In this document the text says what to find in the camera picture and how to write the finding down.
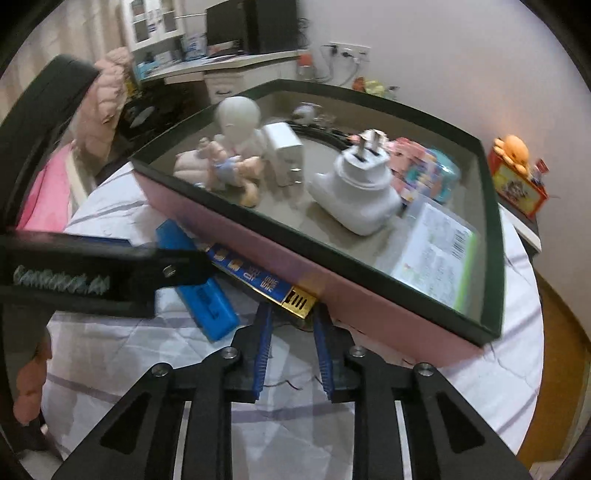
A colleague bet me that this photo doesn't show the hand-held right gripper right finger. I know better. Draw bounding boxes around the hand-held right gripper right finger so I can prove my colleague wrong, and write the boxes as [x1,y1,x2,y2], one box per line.
[313,305,532,480]

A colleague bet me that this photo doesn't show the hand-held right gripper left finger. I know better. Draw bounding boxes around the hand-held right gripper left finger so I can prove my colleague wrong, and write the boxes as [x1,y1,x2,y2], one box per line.
[51,302,275,480]

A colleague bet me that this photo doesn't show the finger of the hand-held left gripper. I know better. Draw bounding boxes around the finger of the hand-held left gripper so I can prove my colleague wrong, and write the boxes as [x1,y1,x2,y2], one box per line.
[154,251,212,291]
[0,55,100,232]

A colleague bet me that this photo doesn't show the blue plastic case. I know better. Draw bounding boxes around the blue plastic case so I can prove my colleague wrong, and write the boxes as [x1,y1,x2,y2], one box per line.
[154,220,240,343]

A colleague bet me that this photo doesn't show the pink box with black rim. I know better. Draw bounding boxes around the pink box with black rim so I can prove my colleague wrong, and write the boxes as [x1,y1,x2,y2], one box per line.
[129,78,504,367]

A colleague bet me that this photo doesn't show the blue gold packet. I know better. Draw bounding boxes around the blue gold packet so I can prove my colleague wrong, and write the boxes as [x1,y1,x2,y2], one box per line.
[203,240,318,321]

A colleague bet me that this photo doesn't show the baby figurine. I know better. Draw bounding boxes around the baby figurine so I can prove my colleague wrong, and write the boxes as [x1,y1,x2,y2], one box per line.
[174,137,265,208]

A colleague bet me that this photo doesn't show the clear packet with label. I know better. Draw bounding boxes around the clear packet with label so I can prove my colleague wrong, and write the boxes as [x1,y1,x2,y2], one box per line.
[375,194,481,312]

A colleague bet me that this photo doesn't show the white charger block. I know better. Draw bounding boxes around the white charger block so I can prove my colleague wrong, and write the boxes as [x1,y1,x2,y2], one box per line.
[263,122,305,188]

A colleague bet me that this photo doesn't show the white round-headed doll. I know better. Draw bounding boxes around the white round-headed doll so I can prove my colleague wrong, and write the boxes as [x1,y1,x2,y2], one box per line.
[216,96,269,160]

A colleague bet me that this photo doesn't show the white plug adapter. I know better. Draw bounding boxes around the white plug adapter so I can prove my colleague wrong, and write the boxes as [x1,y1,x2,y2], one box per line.
[307,129,402,237]

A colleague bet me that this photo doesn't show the black studded hair clip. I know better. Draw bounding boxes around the black studded hair clip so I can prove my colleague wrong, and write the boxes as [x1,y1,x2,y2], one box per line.
[284,119,354,148]

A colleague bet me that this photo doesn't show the pink block model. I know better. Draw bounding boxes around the pink block model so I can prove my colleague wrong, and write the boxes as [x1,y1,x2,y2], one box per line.
[392,154,438,204]

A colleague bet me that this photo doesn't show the teal round case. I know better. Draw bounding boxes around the teal round case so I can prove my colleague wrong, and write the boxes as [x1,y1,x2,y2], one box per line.
[425,148,461,205]

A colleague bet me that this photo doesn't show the person's left hand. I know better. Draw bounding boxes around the person's left hand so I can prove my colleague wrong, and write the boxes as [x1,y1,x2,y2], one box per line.
[14,332,52,416]

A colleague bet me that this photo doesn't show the pink quilt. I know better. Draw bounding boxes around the pink quilt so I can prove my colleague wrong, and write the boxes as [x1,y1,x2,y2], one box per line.
[16,143,88,232]

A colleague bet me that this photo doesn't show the beige padded coat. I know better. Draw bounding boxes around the beige padded coat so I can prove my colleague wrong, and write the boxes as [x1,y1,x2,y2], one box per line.
[76,46,134,162]

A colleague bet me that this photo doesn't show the black office chair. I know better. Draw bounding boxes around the black office chair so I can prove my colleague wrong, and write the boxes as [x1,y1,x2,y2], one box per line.
[117,83,204,144]

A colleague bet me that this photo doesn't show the light blue carton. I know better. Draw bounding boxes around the light blue carton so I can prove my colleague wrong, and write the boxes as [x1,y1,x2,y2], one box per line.
[134,55,176,77]

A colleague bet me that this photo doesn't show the white glass door cabinet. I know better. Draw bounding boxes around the white glass door cabinet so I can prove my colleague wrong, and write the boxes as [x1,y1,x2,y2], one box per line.
[121,0,185,51]

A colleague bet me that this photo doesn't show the blue white box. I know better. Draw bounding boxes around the blue white box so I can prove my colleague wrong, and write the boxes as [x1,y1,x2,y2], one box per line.
[180,33,208,60]

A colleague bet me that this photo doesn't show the white desk with drawers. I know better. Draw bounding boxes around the white desk with drawers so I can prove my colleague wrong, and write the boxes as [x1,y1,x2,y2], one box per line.
[139,48,305,104]

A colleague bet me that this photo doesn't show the black computer monitor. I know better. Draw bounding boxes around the black computer monitor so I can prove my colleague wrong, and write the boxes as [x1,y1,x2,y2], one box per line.
[205,4,247,49]

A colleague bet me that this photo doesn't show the black white TV stand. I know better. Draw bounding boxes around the black white TV stand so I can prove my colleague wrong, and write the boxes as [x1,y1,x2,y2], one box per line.
[501,203,542,254]

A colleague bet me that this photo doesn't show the black computer tower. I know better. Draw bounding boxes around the black computer tower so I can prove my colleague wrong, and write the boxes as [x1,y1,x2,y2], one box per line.
[244,0,298,54]

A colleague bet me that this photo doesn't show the orange printed crate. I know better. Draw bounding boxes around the orange printed crate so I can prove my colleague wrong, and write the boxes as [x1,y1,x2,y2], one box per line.
[488,150,549,220]

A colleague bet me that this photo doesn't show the orange octopus plush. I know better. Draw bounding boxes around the orange octopus plush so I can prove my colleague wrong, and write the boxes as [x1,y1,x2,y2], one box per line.
[493,134,531,178]

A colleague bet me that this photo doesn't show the black power cable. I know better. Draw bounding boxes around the black power cable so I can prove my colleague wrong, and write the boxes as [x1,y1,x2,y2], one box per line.
[318,46,361,86]

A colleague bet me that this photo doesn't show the white wall outlet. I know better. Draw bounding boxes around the white wall outlet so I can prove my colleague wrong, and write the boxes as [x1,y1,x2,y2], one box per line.
[329,42,372,61]

